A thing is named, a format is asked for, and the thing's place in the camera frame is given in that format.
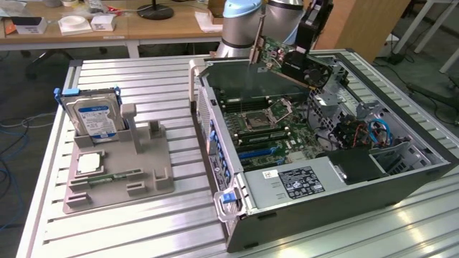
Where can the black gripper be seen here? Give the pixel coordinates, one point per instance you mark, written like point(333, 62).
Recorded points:
point(314, 21)

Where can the green and black GPU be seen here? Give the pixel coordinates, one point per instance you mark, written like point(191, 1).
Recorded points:
point(273, 53)

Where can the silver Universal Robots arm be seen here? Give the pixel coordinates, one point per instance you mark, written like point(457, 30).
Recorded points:
point(241, 29)

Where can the blue expansion slot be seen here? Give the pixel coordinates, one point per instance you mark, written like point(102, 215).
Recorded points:
point(258, 152)

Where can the wooden cabinet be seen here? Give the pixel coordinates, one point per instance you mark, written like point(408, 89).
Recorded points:
point(362, 27)

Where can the black power adapter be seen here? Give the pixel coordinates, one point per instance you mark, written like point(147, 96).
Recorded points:
point(396, 59)

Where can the white paper stack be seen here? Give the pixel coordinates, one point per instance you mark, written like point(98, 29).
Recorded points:
point(209, 22)

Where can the grey metal drive cage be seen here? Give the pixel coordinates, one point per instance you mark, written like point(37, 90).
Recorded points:
point(330, 104)

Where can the metal socket cover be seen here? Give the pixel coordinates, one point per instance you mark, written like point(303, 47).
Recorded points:
point(283, 110)

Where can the CPU socket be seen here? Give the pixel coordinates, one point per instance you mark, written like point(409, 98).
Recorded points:
point(257, 121)

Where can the green motherboard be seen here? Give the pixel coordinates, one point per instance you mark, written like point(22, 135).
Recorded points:
point(298, 134)

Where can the black floor stand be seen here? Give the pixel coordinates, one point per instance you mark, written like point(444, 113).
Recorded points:
point(438, 94)

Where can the black round lamp base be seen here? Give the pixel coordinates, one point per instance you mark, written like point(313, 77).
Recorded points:
point(157, 13)

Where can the black installed RAM stick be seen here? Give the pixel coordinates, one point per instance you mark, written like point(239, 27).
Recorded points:
point(262, 137)

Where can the wooden desk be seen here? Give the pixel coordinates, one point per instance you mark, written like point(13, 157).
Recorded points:
point(143, 29)

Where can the grey disk bay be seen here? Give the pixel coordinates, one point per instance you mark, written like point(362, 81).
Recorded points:
point(394, 154)

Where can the small white box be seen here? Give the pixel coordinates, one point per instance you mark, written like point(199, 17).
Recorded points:
point(103, 23)

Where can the grey power supply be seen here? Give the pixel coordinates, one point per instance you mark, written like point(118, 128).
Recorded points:
point(262, 193)

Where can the blue case latch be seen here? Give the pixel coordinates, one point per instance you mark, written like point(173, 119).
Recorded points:
point(227, 198)

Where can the open black PC case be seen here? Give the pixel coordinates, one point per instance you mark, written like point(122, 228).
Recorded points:
point(324, 215)

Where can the hard disk with blue caddy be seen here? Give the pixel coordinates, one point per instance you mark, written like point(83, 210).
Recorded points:
point(90, 118)

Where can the grey parts rack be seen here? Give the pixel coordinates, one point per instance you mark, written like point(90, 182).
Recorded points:
point(122, 158)

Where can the black chair base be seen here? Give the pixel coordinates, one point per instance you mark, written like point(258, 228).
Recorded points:
point(39, 61)

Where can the white box with black lid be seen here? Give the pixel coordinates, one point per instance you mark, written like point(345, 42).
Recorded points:
point(30, 25)

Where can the silver CPU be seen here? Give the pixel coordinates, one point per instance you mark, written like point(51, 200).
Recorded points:
point(90, 164)

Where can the green RAM stick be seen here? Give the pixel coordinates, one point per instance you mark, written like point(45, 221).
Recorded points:
point(107, 178)

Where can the orange box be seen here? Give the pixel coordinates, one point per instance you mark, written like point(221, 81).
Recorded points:
point(10, 29)

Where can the white table frame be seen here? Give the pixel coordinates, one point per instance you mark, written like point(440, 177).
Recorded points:
point(413, 25)

